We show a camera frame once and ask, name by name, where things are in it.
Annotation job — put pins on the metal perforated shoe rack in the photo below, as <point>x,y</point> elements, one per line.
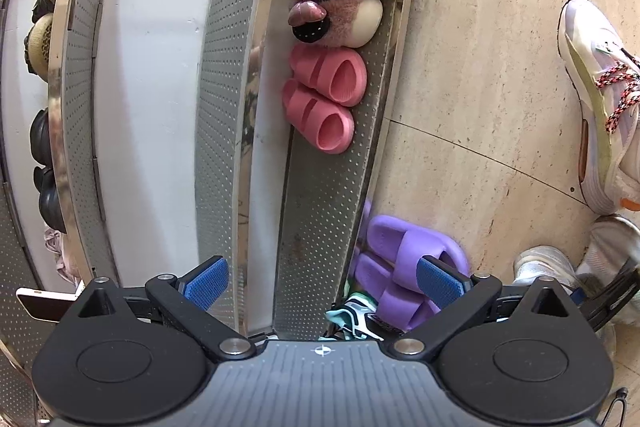
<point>322,204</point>

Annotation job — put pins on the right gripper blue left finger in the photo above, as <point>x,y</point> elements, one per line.
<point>183,302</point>

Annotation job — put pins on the worn white sneaker right foot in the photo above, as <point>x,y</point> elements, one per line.
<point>605,76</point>

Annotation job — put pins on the pink slide sandal right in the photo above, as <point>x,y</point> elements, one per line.
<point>339,74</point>

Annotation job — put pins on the purple slide sandal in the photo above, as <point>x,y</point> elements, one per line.
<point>396,306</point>
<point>403,244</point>

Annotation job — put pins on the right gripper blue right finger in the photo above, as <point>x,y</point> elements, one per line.
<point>464,302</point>

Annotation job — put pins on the grey white mesh sneaker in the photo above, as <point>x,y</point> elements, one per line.
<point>547,261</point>

